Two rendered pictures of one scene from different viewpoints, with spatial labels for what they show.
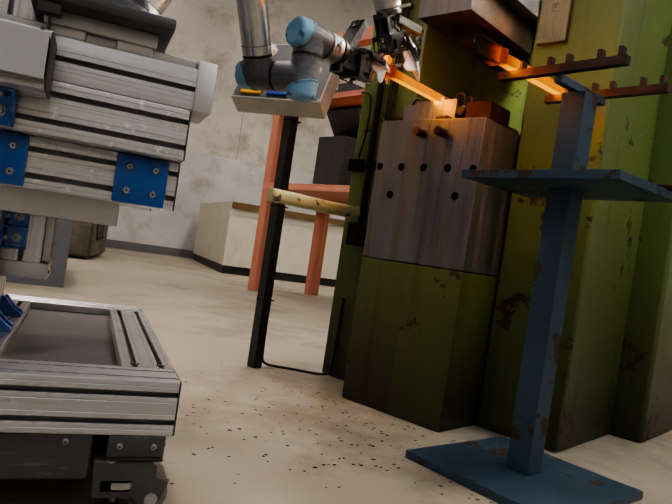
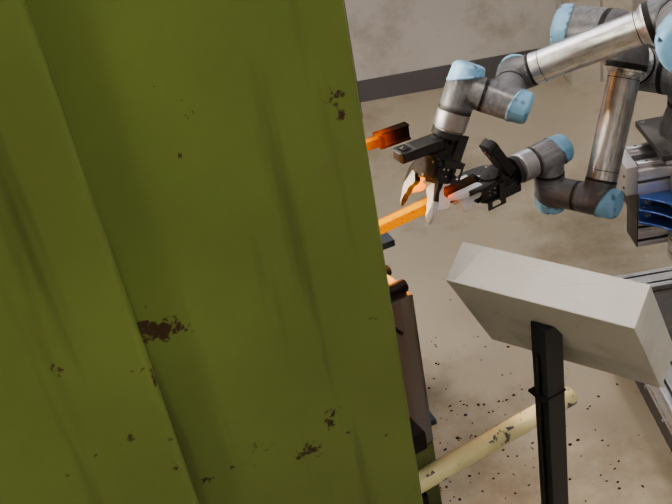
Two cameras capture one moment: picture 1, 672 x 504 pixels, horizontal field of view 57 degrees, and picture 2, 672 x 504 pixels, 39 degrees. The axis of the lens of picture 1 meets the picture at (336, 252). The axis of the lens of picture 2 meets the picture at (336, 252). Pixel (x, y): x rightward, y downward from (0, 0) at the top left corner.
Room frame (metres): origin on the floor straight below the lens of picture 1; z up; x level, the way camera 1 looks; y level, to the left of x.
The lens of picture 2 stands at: (3.62, 0.44, 2.16)
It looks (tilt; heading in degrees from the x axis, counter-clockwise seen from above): 33 degrees down; 203
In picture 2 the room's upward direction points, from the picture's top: 11 degrees counter-clockwise
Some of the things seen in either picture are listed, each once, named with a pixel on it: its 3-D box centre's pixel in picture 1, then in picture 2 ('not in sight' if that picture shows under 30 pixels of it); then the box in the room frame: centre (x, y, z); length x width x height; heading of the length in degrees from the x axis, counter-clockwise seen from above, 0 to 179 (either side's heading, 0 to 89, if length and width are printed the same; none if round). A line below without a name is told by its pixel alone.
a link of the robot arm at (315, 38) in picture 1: (309, 38); (548, 155); (1.54, 0.14, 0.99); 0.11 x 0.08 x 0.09; 138
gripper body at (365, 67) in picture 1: (350, 61); (496, 181); (1.66, 0.04, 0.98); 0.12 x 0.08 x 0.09; 138
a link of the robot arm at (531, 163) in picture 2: (331, 48); (522, 165); (1.59, 0.09, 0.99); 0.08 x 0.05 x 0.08; 48
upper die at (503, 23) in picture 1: (478, 23); not in sight; (2.13, -0.37, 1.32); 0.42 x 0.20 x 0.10; 138
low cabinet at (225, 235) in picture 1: (274, 243); not in sight; (8.41, 0.84, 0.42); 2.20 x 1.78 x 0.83; 22
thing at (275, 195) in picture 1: (317, 204); (493, 439); (2.14, 0.09, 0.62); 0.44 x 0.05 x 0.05; 138
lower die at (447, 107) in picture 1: (462, 127); not in sight; (2.13, -0.37, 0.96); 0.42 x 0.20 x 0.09; 138
